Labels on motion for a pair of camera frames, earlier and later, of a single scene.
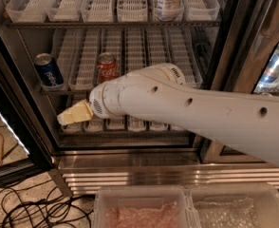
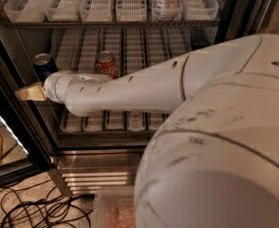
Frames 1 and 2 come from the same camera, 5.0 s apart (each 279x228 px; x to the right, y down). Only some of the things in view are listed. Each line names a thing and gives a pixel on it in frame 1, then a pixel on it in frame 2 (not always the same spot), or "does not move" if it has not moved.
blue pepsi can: x=48 y=69 does not move
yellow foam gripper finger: x=80 y=111 -> x=31 y=92
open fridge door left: x=19 y=145 does not move
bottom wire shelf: x=126 y=134 does not move
